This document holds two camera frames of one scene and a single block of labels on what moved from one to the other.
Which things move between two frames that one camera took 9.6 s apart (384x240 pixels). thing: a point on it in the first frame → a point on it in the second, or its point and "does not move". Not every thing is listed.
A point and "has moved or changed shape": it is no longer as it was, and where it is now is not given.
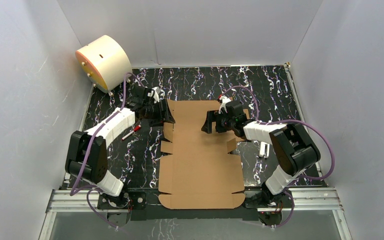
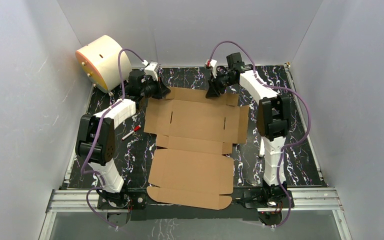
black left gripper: (158, 111) → (155, 88)
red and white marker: (135, 129) does not move
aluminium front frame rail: (307, 200) does not move
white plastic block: (264, 149) does not move
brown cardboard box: (201, 172) has moved or changed shape
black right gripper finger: (211, 116) → (215, 89)
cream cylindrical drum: (104, 62) does not move
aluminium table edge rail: (291, 77) does not move
